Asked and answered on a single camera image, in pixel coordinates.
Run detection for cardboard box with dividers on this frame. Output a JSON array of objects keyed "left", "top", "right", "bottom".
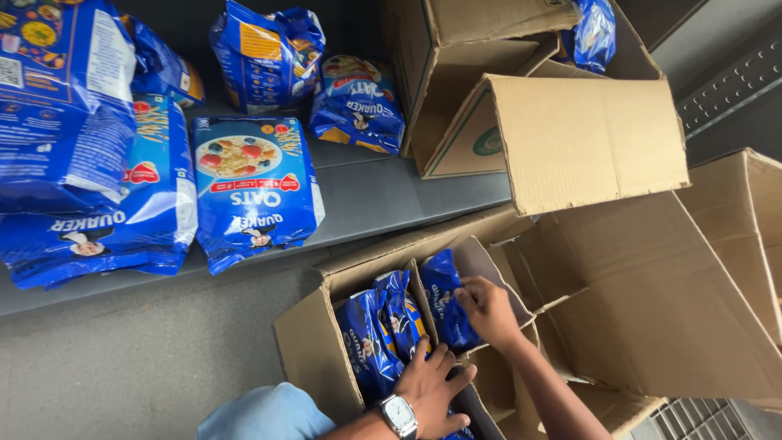
[{"left": 272, "top": 204, "right": 668, "bottom": 440}]

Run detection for small blue oats packet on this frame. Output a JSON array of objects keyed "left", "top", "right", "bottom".
[
  {"left": 373, "top": 271, "right": 432, "bottom": 363},
  {"left": 441, "top": 408, "right": 476, "bottom": 440},
  {"left": 419, "top": 249, "right": 485, "bottom": 353},
  {"left": 335, "top": 289, "right": 406, "bottom": 405},
  {"left": 560, "top": 0, "right": 617, "bottom": 75},
  {"left": 308, "top": 54, "right": 406, "bottom": 156}
]

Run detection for person's left hand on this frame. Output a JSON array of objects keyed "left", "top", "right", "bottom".
[{"left": 394, "top": 335, "right": 478, "bottom": 440}]

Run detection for tipped empty cardboard box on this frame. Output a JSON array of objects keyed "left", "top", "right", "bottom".
[{"left": 378, "top": 0, "right": 692, "bottom": 217}]

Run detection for large blue oats packet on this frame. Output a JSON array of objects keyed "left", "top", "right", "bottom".
[{"left": 0, "top": 93, "right": 199, "bottom": 292}]

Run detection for person's light blue trouser knee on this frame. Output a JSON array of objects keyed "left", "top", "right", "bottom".
[{"left": 195, "top": 382, "right": 337, "bottom": 440}]

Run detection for blue packet with yellow corner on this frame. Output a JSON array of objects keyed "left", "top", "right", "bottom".
[{"left": 121, "top": 15, "right": 206, "bottom": 109}]

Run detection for perforated grey metal rail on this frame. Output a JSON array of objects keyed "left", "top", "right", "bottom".
[{"left": 674, "top": 29, "right": 782, "bottom": 143}]

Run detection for person's right hand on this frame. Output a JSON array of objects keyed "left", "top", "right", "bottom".
[{"left": 454, "top": 276, "right": 525, "bottom": 354}]

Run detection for large open cardboard box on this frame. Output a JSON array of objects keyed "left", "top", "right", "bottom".
[{"left": 489, "top": 147, "right": 782, "bottom": 411}]

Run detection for large blue packet back side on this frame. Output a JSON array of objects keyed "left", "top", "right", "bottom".
[{"left": 0, "top": 0, "right": 139, "bottom": 216}]

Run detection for blue packet with orange label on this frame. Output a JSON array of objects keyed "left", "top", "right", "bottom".
[{"left": 208, "top": 0, "right": 327, "bottom": 116}]

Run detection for medium blue oats packet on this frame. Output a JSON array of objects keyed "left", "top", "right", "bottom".
[{"left": 191, "top": 115, "right": 326, "bottom": 276}]

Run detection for silver square wristwatch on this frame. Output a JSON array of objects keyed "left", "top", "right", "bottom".
[{"left": 375, "top": 394, "right": 420, "bottom": 440}]

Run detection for metal floor grate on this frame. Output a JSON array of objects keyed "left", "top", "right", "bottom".
[{"left": 649, "top": 397, "right": 753, "bottom": 440}]

